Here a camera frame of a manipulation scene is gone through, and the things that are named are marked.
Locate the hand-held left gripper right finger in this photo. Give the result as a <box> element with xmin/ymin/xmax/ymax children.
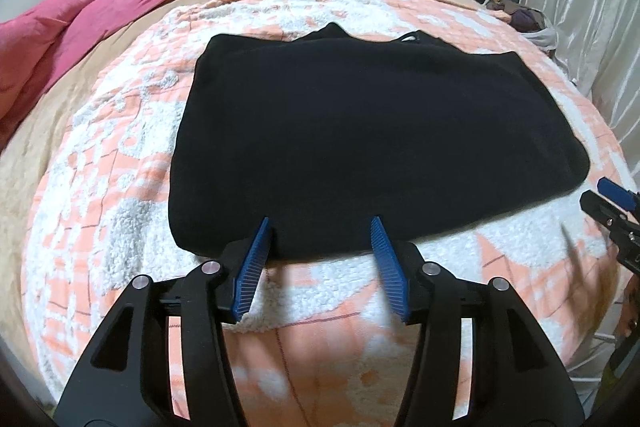
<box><xmin>369</xmin><ymin>216</ymin><xmax>586</xmax><ymax>427</ymax></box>

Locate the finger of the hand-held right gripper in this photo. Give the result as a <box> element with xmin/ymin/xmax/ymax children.
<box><xmin>580</xmin><ymin>192</ymin><xmax>640</xmax><ymax>238</ymax></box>
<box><xmin>597</xmin><ymin>177</ymin><xmax>640</xmax><ymax>210</ymax></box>

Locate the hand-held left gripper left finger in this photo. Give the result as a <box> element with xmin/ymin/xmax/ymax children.
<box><xmin>52</xmin><ymin>217</ymin><xmax>276</xmax><ymax>427</ymax></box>

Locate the black sweater with orange cuffs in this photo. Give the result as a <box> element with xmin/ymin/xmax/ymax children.
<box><xmin>167</xmin><ymin>22</ymin><xmax>591</xmax><ymax>258</ymax></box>

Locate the heap of purple clothes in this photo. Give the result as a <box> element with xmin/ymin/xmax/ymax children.
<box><xmin>487</xmin><ymin>2</ymin><xmax>546</xmax><ymax>32</ymax></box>

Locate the person's right hand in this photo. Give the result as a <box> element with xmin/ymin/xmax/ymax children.
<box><xmin>617</xmin><ymin>274</ymin><xmax>640</xmax><ymax>339</ymax></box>

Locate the orange and white checked blanket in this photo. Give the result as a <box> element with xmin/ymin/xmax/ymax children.
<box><xmin>20</xmin><ymin>0</ymin><xmax>631</xmax><ymax>427</ymax></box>

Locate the white plastic bag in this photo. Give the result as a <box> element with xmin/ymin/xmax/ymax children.
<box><xmin>525</xmin><ymin>22</ymin><xmax>558</xmax><ymax>52</ymax></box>

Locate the white curtain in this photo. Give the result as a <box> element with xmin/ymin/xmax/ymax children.
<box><xmin>515</xmin><ymin>0</ymin><xmax>640</xmax><ymax>198</ymax></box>

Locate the beige bed sheet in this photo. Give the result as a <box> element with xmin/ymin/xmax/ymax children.
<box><xmin>0</xmin><ymin>0</ymin><xmax>501</xmax><ymax>408</ymax></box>

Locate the pink duvet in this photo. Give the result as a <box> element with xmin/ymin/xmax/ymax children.
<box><xmin>0</xmin><ymin>0</ymin><xmax>251</xmax><ymax>148</ymax></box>

